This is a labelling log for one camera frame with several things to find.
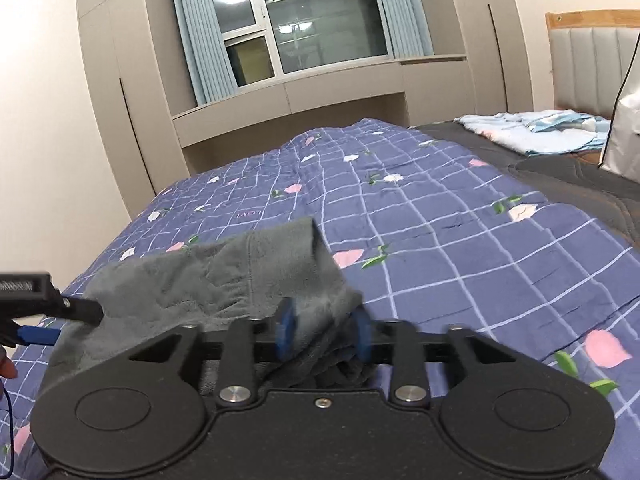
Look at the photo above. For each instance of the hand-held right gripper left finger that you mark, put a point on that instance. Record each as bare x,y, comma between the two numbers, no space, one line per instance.
286,332

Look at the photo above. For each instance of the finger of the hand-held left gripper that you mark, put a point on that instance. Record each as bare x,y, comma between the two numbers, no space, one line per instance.
80,310
39,336

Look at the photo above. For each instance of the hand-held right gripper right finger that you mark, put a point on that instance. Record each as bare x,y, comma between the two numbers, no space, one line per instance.
362,339

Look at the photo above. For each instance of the grey fleece pants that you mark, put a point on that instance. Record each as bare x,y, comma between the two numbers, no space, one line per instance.
175,280

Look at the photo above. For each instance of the person's left hand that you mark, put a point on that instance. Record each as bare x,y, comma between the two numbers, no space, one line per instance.
7,366

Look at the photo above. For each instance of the beige wardrobe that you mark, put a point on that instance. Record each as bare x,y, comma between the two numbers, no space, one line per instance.
480,45
115,90

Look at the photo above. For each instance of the beige window cabinet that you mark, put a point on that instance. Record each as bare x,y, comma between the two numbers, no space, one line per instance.
320,100

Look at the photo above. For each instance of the dark grey quilted mattress pad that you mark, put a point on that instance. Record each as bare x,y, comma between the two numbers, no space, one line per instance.
575,185

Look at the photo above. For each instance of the light blue patterned blanket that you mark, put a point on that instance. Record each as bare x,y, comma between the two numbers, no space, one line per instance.
530,130

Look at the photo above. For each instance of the light blue curtain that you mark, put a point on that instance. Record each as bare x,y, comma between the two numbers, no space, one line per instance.
200,30
405,10

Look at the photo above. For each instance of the window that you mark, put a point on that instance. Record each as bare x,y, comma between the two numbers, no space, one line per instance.
310,15

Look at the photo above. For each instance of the white plastic bag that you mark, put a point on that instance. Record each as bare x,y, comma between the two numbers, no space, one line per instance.
625,135

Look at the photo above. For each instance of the grey padded wooden headboard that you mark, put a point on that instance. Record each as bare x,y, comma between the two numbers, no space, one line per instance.
585,65

